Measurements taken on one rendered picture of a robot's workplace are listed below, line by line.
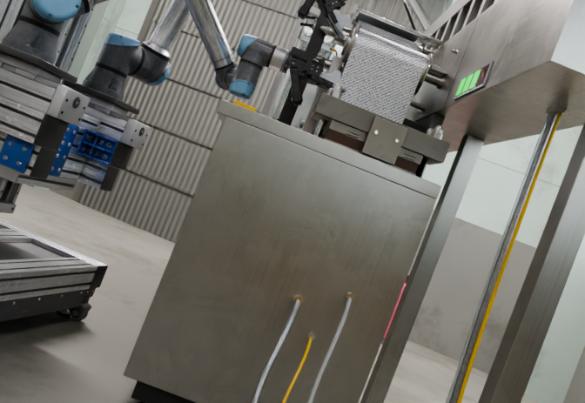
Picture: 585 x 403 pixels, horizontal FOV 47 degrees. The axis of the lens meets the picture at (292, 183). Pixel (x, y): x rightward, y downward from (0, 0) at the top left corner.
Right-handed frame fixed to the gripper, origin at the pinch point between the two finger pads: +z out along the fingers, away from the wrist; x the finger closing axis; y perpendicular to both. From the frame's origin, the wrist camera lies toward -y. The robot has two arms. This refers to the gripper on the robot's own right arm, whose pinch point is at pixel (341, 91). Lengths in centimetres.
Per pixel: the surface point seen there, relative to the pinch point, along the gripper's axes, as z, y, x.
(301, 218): 0.8, -41.5, -26.0
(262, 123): -18.9, -21.1, -26.0
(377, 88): 10.0, 5.2, -0.2
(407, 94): 19.8, 7.0, -0.2
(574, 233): 50, -23, -77
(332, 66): -5.3, 7.9, 7.0
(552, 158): 203, 75, 331
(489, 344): 209, -86, 329
